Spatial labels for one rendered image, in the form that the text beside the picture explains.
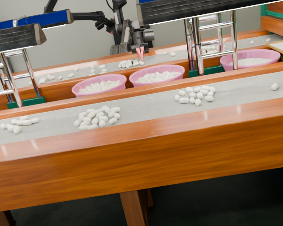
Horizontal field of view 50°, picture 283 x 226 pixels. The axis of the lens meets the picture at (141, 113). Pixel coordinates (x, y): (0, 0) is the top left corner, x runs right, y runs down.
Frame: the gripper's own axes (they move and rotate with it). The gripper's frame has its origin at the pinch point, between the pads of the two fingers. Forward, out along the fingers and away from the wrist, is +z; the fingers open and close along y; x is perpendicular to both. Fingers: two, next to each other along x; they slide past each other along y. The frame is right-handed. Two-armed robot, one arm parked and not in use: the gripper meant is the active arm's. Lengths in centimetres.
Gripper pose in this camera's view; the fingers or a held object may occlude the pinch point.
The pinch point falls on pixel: (142, 59)
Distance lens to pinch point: 180.1
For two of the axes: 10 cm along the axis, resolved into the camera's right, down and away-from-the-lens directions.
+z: 1.5, 8.8, -4.6
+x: 1.3, 4.4, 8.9
